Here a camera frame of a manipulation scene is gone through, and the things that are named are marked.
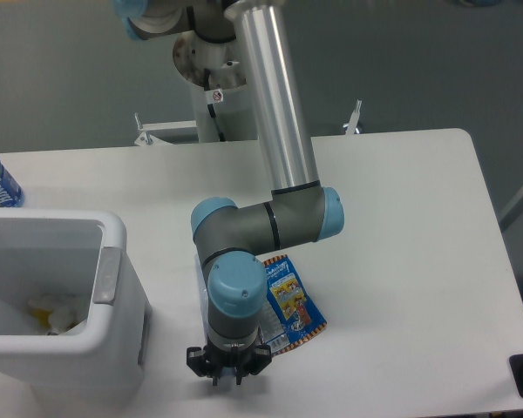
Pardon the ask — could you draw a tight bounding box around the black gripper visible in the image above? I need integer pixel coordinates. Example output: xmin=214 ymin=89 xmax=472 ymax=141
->
xmin=186 ymin=341 xmax=272 ymax=386

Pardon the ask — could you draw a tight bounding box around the blue snack wrapper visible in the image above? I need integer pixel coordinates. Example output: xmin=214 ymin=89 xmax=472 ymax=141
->
xmin=259 ymin=254 xmax=327 ymax=356

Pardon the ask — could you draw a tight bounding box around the crushed clear plastic bottle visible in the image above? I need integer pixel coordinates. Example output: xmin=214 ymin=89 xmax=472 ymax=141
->
xmin=194 ymin=254 xmax=209 ymax=344

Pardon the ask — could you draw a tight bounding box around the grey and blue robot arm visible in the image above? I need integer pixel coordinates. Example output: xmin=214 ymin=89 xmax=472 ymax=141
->
xmin=113 ymin=1 xmax=344 ymax=381

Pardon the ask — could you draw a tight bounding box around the yellow white trash in bin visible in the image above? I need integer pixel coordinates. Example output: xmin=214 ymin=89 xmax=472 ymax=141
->
xmin=26 ymin=294 xmax=89 ymax=335

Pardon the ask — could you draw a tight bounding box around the white trash can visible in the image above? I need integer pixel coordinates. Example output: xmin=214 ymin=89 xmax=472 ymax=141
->
xmin=0 ymin=208 xmax=152 ymax=388

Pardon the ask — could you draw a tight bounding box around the white pedestal foot bracket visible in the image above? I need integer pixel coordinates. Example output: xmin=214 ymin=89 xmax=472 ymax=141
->
xmin=134 ymin=113 xmax=199 ymax=146

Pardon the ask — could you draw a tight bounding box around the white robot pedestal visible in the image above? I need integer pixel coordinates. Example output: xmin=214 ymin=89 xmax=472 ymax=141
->
xmin=172 ymin=34 xmax=262 ymax=143

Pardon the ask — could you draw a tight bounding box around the black cable on pedestal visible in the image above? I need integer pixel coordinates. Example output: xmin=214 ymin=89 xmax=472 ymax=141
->
xmin=203 ymin=67 xmax=227 ymax=142

